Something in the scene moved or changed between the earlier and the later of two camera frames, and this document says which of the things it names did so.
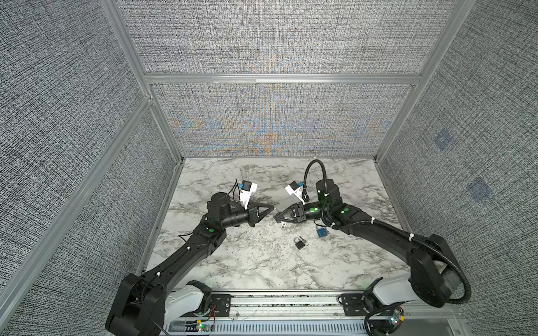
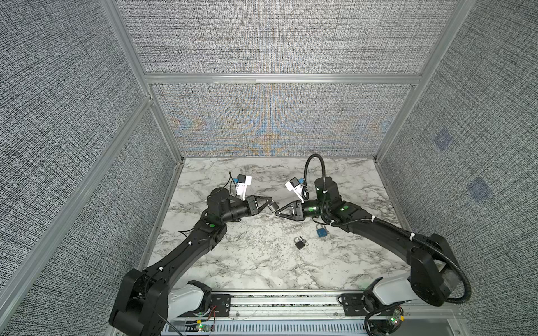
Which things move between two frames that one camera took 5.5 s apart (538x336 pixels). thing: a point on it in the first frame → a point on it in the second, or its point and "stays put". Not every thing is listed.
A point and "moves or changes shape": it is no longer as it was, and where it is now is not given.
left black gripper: x=253 y=217 → x=252 y=207
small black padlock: x=279 y=218 moves or changes shape
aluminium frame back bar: x=283 y=78 stays put
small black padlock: x=299 y=243 stays put
